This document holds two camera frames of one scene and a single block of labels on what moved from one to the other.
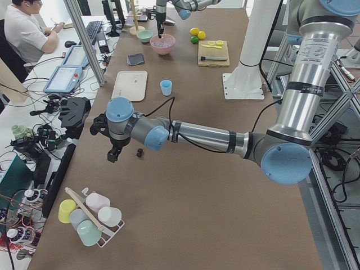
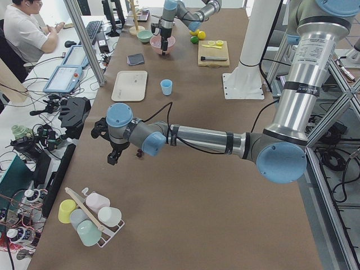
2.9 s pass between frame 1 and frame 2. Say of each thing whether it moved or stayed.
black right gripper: moved
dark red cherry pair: stayed
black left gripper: stayed
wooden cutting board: stayed
